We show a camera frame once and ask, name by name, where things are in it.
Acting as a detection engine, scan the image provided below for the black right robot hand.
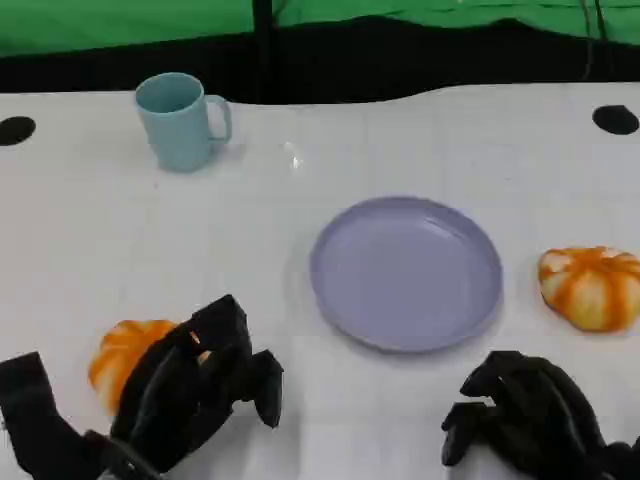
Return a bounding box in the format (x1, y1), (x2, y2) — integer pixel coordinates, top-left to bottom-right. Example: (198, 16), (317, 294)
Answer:
(440, 350), (609, 480)

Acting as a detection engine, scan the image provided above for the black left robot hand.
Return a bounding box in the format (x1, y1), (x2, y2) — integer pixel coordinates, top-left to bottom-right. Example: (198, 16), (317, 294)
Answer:
(110, 294), (285, 474)

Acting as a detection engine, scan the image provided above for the thin black background cable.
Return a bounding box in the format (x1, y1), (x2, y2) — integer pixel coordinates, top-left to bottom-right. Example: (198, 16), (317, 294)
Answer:
(578, 0), (597, 81)
(594, 0), (610, 44)

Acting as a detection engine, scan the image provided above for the black round table grommet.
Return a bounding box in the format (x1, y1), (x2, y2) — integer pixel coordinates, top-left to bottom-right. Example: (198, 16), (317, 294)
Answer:
(591, 104), (640, 136)
(0, 116), (37, 147)

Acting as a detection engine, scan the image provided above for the pale green mug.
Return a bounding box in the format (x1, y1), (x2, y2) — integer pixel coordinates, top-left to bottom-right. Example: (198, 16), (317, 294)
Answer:
(134, 72), (233, 174)

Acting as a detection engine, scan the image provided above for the orange and white bread roll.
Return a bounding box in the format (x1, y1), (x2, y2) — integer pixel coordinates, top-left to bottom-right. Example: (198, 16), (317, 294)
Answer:
(537, 245), (640, 333)
(88, 319), (212, 416)

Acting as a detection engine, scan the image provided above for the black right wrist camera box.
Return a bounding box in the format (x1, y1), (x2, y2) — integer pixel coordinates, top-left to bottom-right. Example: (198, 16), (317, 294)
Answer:
(602, 437), (640, 480)

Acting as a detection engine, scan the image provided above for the black upright pole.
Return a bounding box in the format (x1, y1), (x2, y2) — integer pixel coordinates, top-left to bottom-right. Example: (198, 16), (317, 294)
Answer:
(251, 0), (275, 104)

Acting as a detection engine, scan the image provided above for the lilac plate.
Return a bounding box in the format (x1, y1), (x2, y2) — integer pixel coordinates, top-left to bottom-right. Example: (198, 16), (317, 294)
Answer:
(309, 195), (504, 355)

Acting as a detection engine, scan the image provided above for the green cloth backdrop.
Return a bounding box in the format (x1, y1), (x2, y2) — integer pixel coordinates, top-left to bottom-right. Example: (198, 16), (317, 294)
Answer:
(0, 0), (640, 59)

